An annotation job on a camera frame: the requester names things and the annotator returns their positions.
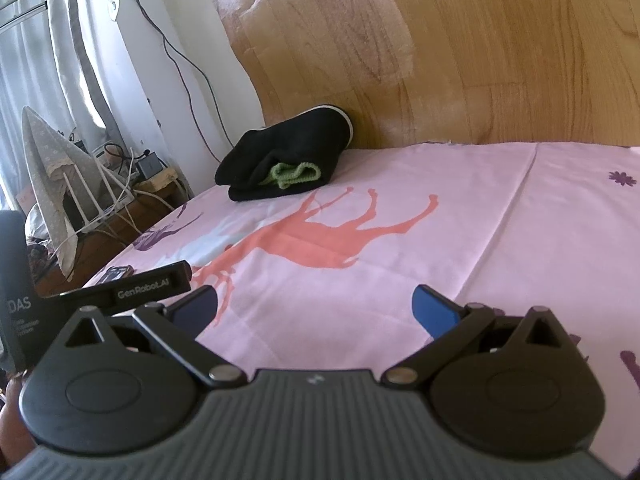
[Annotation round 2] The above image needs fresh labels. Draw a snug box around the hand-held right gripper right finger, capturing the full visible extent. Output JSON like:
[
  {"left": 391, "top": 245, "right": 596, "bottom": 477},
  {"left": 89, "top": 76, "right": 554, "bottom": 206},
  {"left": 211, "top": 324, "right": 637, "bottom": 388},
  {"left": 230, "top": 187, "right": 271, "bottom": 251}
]
[{"left": 381, "top": 284, "right": 574, "bottom": 390}]

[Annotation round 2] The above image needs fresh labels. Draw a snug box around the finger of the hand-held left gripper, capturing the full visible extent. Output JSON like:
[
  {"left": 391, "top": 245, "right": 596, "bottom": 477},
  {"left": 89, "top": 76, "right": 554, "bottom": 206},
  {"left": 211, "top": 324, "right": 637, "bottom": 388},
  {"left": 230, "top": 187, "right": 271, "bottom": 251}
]
[{"left": 96, "top": 265, "right": 134, "bottom": 285}]

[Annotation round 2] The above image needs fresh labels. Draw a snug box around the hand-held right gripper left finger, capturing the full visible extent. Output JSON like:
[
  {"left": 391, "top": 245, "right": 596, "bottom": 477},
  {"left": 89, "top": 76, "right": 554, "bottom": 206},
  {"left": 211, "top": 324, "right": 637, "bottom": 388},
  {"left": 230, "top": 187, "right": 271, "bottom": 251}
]
[{"left": 64, "top": 284, "right": 249, "bottom": 389}]

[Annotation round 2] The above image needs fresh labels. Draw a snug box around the green black white knit sweater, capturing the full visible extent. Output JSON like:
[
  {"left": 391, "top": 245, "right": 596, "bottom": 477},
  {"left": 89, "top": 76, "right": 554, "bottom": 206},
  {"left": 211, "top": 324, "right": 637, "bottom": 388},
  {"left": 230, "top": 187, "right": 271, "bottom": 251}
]
[{"left": 214, "top": 105, "right": 355, "bottom": 204}]

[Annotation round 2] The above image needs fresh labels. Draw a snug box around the wooden nightstand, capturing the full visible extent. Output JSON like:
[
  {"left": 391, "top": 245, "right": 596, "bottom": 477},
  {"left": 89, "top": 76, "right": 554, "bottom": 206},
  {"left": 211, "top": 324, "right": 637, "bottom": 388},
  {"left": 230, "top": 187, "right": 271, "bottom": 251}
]
[{"left": 30, "top": 170, "right": 193, "bottom": 298}]

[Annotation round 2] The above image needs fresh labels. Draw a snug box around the white wifi router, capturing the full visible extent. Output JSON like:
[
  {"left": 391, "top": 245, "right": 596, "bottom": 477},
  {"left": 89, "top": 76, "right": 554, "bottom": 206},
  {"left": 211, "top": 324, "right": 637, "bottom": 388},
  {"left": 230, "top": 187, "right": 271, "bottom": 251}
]
[{"left": 60, "top": 157, "right": 138, "bottom": 233}]

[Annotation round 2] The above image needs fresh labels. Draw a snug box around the pink animal print bedsheet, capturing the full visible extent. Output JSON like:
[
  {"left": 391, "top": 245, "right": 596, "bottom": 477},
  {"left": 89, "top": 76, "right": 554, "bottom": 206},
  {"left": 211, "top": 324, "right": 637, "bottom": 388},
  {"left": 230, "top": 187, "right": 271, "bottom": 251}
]
[{"left": 82, "top": 141, "right": 640, "bottom": 480}]

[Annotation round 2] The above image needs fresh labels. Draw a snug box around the black power adapter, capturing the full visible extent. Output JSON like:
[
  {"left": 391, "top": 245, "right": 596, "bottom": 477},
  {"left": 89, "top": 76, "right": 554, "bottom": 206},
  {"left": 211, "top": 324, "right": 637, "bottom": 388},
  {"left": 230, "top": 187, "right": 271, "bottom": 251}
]
[{"left": 135, "top": 152, "right": 168, "bottom": 181}]

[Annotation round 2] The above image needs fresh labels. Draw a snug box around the grey dotted cloth cover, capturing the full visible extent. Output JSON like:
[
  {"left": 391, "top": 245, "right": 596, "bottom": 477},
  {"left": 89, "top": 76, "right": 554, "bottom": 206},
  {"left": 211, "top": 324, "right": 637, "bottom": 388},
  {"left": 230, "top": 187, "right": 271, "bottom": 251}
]
[{"left": 21, "top": 105, "right": 103, "bottom": 281}]

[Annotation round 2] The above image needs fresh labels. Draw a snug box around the grey curtain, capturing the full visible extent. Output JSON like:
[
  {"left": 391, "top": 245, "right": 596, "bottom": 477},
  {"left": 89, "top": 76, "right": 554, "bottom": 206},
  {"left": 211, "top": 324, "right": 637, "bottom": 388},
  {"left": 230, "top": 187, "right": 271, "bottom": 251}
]
[{"left": 0, "top": 0, "right": 113, "bottom": 211}]

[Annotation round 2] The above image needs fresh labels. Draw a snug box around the wooden headboard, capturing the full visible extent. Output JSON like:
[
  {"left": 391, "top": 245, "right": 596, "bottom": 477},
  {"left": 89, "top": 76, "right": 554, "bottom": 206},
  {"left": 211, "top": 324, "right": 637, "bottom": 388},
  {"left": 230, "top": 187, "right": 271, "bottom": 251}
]
[{"left": 199, "top": 0, "right": 640, "bottom": 150}]

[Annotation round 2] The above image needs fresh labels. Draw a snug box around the dark wall cable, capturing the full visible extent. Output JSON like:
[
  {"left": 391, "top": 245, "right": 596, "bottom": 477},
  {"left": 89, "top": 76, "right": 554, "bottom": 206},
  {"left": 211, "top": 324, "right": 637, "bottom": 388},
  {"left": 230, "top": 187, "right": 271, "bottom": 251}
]
[{"left": 107, "top": 0, "right": 236, "bottom": 163}]

